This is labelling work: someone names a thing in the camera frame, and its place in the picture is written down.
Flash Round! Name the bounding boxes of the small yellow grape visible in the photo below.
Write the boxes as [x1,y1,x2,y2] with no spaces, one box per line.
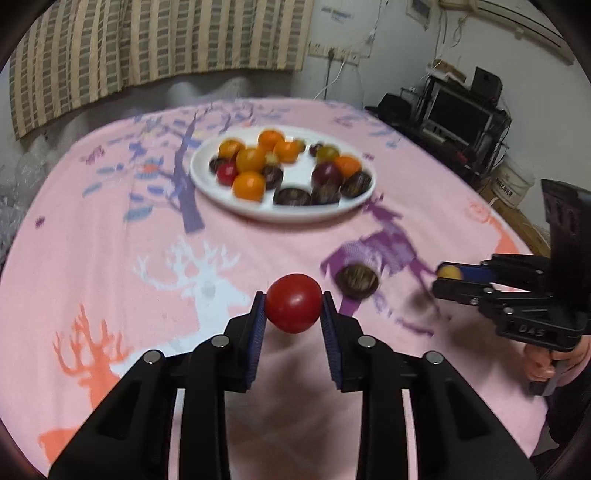
[437,264,464,280]

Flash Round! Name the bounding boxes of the dark water chestnut large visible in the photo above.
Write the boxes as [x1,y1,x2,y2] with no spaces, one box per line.
[335,263,380,300]

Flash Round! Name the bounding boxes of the red cherry tomato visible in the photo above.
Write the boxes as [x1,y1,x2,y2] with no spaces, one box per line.
[264,273,322,334]
[216,162,239,187]

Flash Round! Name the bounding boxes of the large orange mandarin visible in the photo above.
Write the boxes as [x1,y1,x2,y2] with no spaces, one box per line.
[273,140,301,164]

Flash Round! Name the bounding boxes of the yellow-orange kumquat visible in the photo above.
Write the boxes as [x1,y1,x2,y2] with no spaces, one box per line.
[232,171,266,202]

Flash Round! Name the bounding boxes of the person's right hand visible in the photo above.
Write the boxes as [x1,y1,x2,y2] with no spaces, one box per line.
[523,335,590,385]

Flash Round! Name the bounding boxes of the white plastic bucket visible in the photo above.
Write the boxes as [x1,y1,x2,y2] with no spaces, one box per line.
[490,154,535,208]

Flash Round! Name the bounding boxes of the dark plum back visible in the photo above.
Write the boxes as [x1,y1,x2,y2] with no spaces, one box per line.
[339,171,373,199]

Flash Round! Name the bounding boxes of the black computer monitor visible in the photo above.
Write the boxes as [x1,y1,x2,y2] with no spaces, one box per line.
[424,88,493,146]

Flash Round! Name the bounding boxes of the orange mandarin front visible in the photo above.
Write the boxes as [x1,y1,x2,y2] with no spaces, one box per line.
[332,155,363,179]

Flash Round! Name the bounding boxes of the dark red cherry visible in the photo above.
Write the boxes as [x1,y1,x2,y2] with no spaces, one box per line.
[311,162,344,188]

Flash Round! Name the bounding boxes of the black speaker box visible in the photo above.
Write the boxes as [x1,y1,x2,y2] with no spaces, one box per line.
[471,67,503,102]

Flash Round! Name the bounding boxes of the pink deer-print tablecloth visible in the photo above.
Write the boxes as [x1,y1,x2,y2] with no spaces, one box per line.
[1,99,546,472]

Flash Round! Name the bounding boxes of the yellow-green plum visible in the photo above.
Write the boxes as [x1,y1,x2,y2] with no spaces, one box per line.
[315,145,341,163]

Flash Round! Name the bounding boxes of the dark chestnut on plate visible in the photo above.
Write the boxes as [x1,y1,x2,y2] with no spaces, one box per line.
[273,187,311,206]

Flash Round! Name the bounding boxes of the dark water chestnut front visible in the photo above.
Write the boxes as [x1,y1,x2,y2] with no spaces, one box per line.
[262,165,283,191]

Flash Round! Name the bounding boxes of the green grape on plate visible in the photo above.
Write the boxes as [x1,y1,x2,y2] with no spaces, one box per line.
[266,152,280,165]

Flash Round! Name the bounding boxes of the orange mandarin back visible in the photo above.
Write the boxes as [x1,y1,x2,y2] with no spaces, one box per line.
[257,129,284,151]

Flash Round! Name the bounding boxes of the white oval plate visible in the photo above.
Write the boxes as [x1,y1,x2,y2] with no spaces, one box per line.
[189,125,378,224]

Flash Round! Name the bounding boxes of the white air conditioner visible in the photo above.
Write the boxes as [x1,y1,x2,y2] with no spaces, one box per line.
[476,1,564,50]

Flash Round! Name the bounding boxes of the small orange on plate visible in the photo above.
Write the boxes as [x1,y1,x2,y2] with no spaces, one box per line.
[217,138,245,161]

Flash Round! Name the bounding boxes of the striped beige curtain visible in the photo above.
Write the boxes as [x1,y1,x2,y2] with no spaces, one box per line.
[9,0,314,138]

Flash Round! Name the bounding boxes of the white wall power strip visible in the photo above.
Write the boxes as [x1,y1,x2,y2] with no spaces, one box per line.
[308,42,361,66]

